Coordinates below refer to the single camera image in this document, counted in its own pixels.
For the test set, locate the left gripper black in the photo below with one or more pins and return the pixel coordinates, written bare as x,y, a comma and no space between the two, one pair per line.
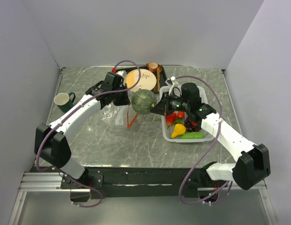
125,101

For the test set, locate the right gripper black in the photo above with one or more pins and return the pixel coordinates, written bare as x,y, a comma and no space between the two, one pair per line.
164,102

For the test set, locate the red yellow apple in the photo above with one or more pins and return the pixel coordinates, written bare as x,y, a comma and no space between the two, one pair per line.
170,119

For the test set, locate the green netted melon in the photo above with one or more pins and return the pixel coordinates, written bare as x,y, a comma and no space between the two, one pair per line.
143,101

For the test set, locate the clear zip bag orange zipper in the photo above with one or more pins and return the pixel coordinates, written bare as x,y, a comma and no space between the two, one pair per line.
118,116

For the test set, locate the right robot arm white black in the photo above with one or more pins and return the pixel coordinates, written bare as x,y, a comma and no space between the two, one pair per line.
252,162

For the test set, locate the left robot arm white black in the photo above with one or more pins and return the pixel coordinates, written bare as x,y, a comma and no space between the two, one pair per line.
51,141

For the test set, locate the orange carrot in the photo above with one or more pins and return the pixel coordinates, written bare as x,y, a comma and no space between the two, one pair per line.
180,115

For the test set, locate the white plastic basket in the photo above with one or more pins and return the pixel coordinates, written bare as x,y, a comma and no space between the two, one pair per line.
168,130

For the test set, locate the yellow pear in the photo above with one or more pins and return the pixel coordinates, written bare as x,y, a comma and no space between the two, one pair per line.
179,129

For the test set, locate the cream orange plate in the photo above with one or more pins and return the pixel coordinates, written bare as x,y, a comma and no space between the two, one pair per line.
147,81

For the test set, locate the black serving tray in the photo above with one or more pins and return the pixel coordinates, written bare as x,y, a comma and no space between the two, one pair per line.
162,79

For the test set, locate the dark purple grapes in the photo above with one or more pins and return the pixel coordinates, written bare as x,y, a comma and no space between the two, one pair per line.
189,127

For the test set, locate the gold spoon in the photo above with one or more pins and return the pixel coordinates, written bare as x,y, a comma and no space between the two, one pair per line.
161,69

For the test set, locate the gold knife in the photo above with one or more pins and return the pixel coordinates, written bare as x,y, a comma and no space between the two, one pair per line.
158,79

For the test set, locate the orange ceramic cup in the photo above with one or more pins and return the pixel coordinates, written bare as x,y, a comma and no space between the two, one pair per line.
152,66

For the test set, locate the green cucumber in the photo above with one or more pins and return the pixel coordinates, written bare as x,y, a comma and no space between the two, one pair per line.
192,135

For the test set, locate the green mug white inside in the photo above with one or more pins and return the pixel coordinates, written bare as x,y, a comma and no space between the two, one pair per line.
65,101

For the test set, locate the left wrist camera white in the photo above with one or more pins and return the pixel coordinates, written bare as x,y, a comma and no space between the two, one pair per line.
122,73

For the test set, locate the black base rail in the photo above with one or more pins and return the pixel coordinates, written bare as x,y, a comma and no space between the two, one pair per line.
149,182

